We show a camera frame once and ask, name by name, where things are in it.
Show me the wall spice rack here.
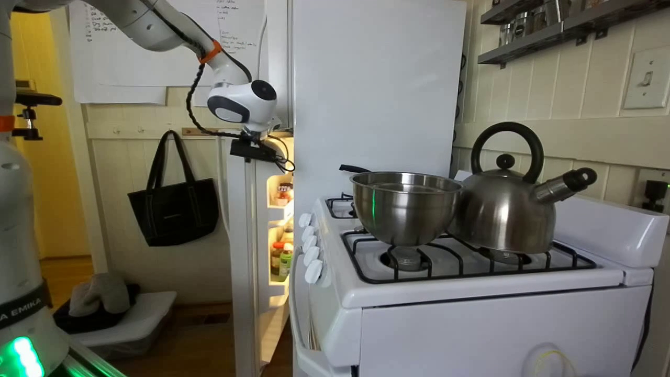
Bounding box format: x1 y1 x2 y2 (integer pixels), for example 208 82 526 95
478 0 670 68

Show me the black tote bag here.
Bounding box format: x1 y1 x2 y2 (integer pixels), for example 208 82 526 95
127 131 219 248

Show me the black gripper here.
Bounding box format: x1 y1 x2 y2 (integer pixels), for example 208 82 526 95
231 131 286 163

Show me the white gas stove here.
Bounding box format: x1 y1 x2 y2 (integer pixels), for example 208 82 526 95
291 198 668 377

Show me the steel mixing bowl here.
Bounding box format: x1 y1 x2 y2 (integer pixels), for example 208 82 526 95
352 173 461 246

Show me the white light switch plate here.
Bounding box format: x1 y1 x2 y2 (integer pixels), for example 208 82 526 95
623 49 670 109

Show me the steel kettle black handle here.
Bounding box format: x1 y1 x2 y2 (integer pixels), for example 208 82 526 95
450 122 596 254

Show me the white bottom fridge door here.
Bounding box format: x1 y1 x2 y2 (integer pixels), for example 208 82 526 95
224 141 291 377

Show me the whiteboard paper on wall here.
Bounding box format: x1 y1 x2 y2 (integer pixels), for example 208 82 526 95
67 0 271 107

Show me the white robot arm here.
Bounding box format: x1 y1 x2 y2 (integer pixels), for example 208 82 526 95
0 0 286 167

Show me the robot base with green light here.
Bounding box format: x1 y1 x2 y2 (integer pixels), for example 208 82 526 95
0 135 125 377

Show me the white step stool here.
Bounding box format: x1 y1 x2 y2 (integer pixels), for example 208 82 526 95
54 284 175 356

